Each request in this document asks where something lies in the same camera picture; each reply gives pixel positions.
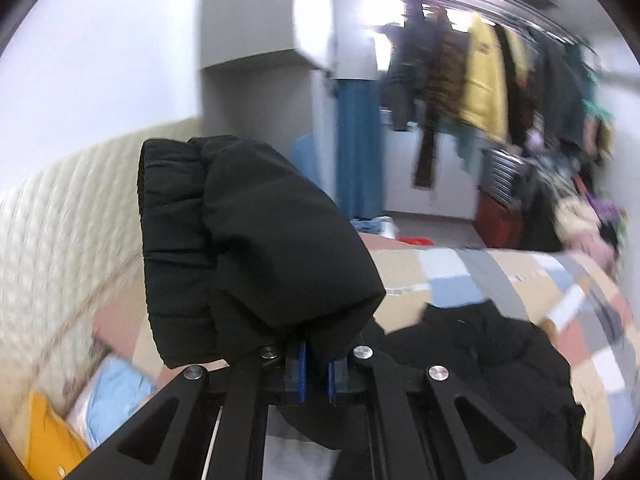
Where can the cream quilted headboard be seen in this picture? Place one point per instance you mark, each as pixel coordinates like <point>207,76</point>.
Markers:
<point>65,220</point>

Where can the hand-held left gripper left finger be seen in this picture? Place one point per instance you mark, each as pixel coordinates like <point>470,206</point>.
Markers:
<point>300,370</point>

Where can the teal hanging garment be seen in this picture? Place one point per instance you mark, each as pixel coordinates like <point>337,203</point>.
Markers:
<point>595,110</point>

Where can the patchwork bed blanket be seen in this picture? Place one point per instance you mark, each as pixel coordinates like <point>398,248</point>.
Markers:
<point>500,280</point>

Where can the dark grey hanging jacket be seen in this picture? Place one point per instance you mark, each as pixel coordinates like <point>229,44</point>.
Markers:
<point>405,70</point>

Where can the red cloth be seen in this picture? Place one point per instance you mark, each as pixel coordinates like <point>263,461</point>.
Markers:
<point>416,241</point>

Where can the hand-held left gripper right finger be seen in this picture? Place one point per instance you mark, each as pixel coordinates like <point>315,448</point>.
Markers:
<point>333,380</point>

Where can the yellow hanging jacket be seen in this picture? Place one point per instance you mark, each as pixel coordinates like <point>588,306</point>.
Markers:
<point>482,80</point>

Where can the black puffer jacket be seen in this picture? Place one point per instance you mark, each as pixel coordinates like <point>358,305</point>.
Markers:
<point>280,240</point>

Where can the black hanging coat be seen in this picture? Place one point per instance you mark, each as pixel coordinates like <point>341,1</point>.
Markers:
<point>560,90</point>

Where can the blue curtain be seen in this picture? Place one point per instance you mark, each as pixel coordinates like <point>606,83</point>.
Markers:
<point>357,145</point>

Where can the red brown suitcase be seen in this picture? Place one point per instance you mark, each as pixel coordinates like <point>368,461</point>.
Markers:
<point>500,220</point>

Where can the brown patterned hanging garment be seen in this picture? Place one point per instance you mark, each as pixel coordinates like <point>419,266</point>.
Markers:
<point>440,90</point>

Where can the yellow pillow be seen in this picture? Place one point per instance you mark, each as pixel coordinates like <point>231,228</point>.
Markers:
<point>50,440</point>

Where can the white wall cabinet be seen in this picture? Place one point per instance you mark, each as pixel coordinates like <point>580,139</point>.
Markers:
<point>270,10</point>

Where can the light blue pillow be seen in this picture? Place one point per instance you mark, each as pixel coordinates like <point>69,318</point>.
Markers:
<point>112,400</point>

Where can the pile of mixed clothes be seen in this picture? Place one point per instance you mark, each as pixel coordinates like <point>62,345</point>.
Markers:
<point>585,205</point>

